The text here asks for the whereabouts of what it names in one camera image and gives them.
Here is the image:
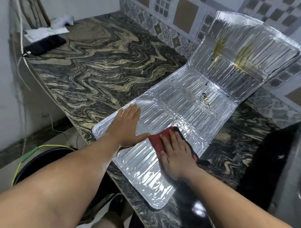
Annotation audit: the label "red cleaning cloth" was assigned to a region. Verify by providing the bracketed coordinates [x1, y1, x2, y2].
[148, 126, 210, 166]

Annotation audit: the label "crumpled white paper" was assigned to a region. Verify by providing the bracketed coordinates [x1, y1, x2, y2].
[50, 14, 75, 30]

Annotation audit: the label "person's left forearm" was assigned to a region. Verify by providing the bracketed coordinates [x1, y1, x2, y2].
[0, 134, 123, 228]

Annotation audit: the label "white paper sheets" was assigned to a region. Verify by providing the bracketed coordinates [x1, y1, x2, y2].
[24, 26, 70, 43]

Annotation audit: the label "black bucket with yellow-green handle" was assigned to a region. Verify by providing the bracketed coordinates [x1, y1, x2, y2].
[11, 145, 123, 224]

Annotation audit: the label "white rope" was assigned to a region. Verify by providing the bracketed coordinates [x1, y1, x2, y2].
[17, 0, 60, 105]

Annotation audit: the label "person's left hand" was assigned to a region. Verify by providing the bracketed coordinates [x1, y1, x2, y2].
[105, 103, 151, 149]

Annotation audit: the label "silver foil splash guard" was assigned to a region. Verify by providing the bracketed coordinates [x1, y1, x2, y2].
[92, 10, 301, 210]

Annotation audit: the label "black pouch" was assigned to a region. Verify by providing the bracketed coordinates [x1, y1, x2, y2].
[23, 35, 67, 57]

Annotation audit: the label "thin white wire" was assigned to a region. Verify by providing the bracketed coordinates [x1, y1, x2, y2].
[48, 113, 79, 147]

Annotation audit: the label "black and grey stove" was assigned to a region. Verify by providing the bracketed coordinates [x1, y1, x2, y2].
[237, 122, 301, 228]

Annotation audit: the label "person's right hand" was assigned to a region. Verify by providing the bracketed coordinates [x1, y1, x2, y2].
[159, 130, 201, 181]

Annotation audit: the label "person's right forearm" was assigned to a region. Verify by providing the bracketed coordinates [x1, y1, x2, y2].
[177, 164, 293, 228]

